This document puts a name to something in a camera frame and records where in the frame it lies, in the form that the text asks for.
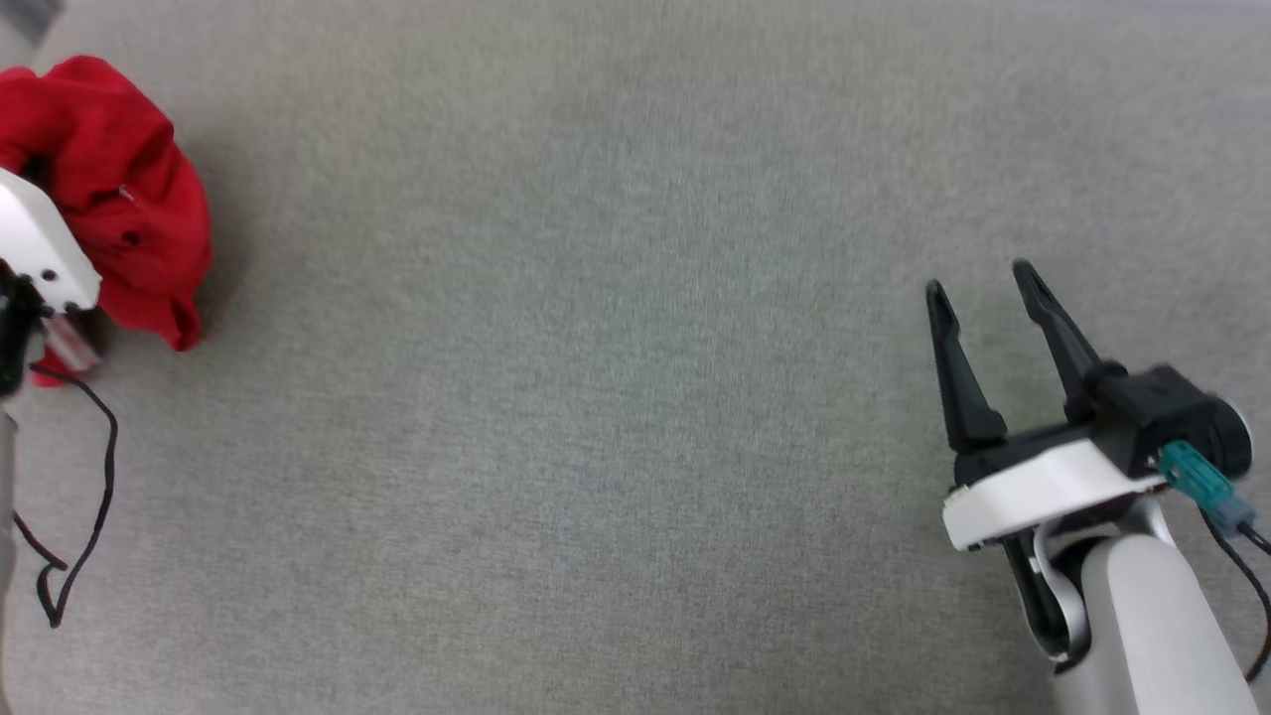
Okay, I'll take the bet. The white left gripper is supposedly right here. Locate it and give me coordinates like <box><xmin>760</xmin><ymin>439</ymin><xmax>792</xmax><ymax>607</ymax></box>
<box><xmin>0</xmin><ymin>167</ymin><xmax>103</xmax><ymax>315</ymax></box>

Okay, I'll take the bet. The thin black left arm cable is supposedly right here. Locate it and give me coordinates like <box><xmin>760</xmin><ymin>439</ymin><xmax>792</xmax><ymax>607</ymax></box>
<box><xmin>10</xmin><ymin>362</ymin><xmax>119</xmax><ymax>630</ymax></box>

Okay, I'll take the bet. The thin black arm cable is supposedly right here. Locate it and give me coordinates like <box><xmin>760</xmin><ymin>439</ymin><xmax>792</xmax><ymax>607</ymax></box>
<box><xmin>1200</xmin><ymin>506</ymin><xmax>1271</xmax><ymax>686</ymax></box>
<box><xmin>10</xmin><ymin>362</ymin><xmax>119</xmax><ymax>630</ymax></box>

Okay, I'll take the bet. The teal cable connector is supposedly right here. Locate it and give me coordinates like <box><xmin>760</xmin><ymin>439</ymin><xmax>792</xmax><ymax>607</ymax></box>
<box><xmin>1158</xmin><ymin>441</ymin><xmax>1256</xmax><ymax>538</ymax></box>

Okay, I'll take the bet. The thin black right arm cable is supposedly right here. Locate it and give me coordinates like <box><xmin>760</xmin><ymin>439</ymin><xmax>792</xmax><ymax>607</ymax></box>
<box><xmin>1200</xmin><ymin>506</ymin><xmax>1271</xmax><ymax>686</ymax></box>

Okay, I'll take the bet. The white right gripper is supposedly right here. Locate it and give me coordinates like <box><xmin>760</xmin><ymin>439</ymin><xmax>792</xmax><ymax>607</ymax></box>
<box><xmin>925</xmin><ymin>259</ymin><xmax>1171</xmax><ymax>553</ymax></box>

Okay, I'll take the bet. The red garment with white sleeves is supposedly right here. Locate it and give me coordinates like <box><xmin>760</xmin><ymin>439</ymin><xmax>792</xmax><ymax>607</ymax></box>
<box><xmin>0</xmin><ymin>55</ymin><xmax>213</xmax><ymax>386</ymax></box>

